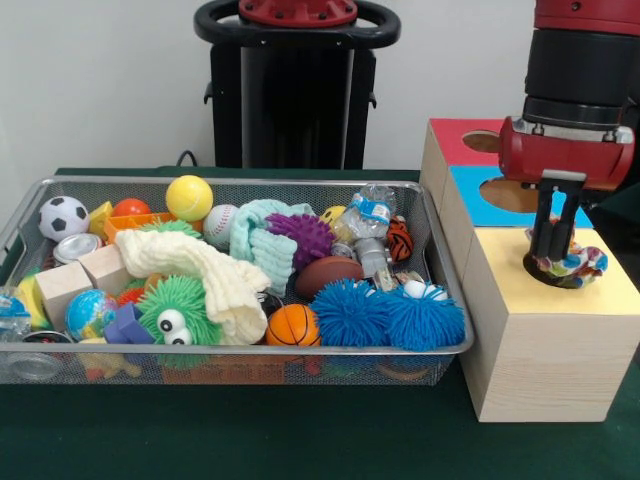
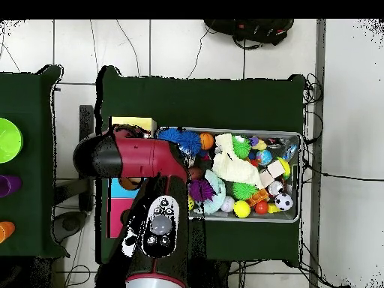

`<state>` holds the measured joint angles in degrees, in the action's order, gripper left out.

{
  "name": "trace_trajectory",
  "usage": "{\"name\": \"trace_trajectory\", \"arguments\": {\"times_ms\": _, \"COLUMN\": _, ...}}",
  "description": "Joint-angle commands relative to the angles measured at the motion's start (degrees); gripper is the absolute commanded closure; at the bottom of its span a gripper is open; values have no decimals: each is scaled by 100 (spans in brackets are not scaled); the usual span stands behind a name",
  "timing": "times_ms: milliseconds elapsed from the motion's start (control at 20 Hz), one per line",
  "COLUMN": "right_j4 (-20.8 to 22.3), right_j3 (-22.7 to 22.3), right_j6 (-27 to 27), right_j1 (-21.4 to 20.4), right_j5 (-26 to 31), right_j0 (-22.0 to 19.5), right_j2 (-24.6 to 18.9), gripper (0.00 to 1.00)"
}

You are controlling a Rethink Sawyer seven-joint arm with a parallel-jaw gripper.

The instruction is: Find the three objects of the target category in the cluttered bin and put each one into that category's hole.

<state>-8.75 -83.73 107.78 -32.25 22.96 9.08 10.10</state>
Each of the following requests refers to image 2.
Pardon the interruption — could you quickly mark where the green stringy puffer ball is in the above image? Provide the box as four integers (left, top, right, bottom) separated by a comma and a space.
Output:
232, 135, 252, 159

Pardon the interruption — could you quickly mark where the purple spiky ball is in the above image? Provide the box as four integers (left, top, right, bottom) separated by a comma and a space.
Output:
188, 178, 216, 203

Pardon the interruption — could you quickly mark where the globe print ball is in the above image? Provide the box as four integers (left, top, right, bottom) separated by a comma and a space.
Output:
255, 148, 273, 167

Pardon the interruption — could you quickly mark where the dark green table cloth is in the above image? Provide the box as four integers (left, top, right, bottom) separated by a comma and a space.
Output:
0, 64, 70, 260
94, 65, 307, 266

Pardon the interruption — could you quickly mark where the silver mesh bin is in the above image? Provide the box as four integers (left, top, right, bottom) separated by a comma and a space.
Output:
155, 127, 302, 224

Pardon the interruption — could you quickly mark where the orange toy basketball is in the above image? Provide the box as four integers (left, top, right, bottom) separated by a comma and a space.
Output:
199, 132, 215, 150

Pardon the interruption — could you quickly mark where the grey floor cable cover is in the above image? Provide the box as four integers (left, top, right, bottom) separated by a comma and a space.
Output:
308, 19, 327, 288

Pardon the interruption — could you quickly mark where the black cable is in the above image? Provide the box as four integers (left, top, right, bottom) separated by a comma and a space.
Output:
301, 73, 325, 145

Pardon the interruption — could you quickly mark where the cream knitted cloth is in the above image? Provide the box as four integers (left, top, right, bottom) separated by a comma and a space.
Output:
211, 133, 265, 189

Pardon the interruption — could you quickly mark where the lime green bowl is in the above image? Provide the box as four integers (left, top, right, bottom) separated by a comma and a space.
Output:
0, 117, 24, 164

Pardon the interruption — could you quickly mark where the black backpack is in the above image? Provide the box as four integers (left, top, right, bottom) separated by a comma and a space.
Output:
203, 19, 295, 49

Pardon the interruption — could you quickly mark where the plain yellow ball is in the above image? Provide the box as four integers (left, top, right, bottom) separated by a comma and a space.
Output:
232, 199, 251, 219

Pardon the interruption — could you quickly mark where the wooden box with three holes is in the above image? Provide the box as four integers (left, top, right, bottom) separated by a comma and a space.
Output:
106, 115, 158, 239

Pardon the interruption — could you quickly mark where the orange cup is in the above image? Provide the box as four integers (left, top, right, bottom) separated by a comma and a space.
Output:
0, 220, 16, 244

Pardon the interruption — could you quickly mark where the purple cup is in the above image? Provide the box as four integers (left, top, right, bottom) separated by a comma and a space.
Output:
0, 175, 23, 198

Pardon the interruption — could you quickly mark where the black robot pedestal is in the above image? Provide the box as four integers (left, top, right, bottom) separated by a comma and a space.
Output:
188, 259, 230, 288

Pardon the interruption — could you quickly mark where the blue stringy puffer ball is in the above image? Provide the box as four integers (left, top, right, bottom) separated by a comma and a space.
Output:
178, 130, 203, 157

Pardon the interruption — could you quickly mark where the black and white soccer ball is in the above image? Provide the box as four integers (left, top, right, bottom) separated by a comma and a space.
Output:
274, 193, 294, 212

